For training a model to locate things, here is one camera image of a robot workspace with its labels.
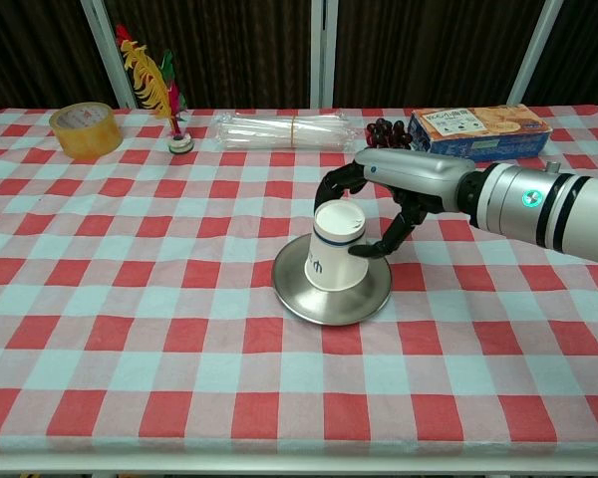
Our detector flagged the dark corrugated partition panel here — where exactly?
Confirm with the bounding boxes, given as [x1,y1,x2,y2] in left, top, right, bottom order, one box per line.
[0,0,117,115]
[103,0,313,110]
[332,0,548,110]
[521,0,598,108]

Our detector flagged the aluminium partition post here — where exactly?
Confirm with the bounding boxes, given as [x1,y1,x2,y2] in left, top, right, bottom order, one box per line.
[309,0,340,110]
[78,0,137,110]
[506,0,565,107]

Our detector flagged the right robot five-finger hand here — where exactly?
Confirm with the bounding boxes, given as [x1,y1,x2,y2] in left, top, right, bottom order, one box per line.
[313,147,472,260]

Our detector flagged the bundle of clear straws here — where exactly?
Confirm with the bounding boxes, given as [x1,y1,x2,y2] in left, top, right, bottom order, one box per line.
[213,110,363,153]

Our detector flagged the clear packing tape roll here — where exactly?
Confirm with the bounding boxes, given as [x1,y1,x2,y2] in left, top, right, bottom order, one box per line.
[48,102,124,160]

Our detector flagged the orange blue biscuit box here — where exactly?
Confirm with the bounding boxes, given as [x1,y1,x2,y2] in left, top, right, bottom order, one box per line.
[408,104,553,163]

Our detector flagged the white paper cup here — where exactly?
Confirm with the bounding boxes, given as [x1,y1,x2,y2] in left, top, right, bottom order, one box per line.
[303,200,368,293]

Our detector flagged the colourful feather shuttlecock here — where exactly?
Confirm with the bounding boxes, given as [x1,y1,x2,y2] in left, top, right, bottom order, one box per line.
[115,24,196,155]

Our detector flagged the round metal plate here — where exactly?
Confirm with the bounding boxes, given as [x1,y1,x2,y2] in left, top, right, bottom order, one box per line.
[271,233,394,328]

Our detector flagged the red white checked tablecloth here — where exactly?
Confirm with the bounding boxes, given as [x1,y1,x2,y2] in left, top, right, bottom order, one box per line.
[0,105,598,458]

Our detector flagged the dark red grape bunch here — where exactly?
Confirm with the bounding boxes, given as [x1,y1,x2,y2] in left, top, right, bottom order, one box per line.
[364,119,414,150]

